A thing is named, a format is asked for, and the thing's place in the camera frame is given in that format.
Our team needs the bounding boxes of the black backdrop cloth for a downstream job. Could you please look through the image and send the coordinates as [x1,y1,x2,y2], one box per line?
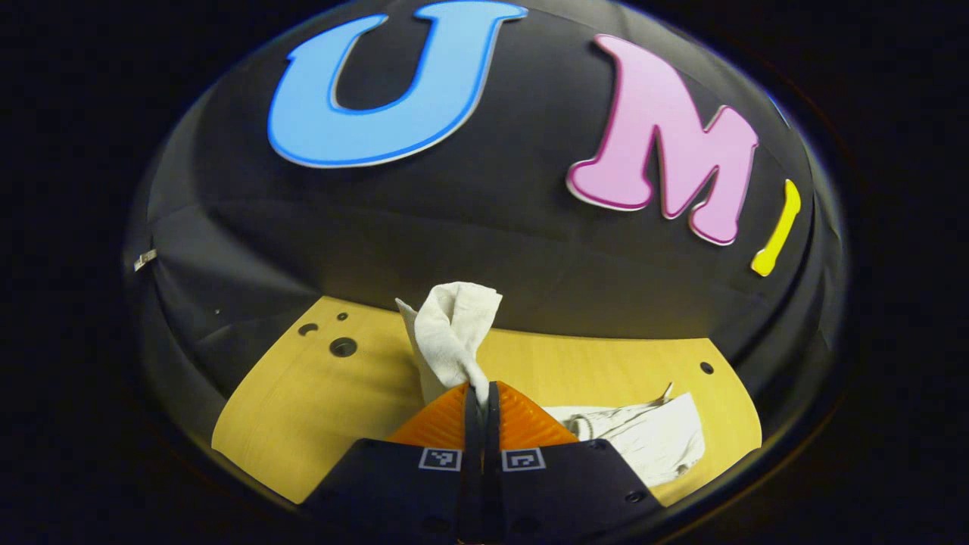
[123,0,847,455]

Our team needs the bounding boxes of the white jeans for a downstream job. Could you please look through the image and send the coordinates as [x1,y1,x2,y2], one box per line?
[395,282,706,487]

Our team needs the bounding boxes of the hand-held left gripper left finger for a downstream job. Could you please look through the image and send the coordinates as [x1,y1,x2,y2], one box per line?
[301,381,484,545]

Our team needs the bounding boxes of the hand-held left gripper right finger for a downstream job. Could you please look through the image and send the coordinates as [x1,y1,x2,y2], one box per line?
[484,381,665,543]

